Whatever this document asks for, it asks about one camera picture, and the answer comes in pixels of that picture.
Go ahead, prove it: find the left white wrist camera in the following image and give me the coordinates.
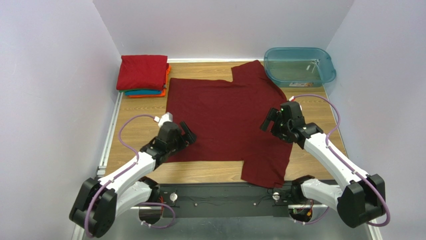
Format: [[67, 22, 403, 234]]
[[153, 112, 173, 128]]

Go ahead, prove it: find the teal plastic bin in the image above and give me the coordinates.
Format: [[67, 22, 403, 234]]
[[263, 47, 337, 88]]

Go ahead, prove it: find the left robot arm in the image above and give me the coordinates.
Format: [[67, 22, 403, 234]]
[[68, 120, 197, 238]]

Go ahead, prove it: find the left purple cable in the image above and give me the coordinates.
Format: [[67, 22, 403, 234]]
[[83, 114, 177, 239]]

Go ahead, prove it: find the folded red t shirt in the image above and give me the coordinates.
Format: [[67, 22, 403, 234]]
[[116, 55, 168, 90]]

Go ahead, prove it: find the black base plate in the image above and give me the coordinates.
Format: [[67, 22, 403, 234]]
[[92, 178, 357, 225]]

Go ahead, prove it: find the folded teal t shirt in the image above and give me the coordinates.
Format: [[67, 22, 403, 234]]
[[124, 88, 166, 96]]

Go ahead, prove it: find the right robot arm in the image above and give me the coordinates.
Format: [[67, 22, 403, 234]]
[[260, 100, 390, 228]]

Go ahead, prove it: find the maroon t shirt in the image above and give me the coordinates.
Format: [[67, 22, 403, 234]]
[[166, 60, 293, 188]]

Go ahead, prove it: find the folded green t shirt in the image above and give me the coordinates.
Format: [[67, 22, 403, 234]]
[[118, 88, 142, 92]]

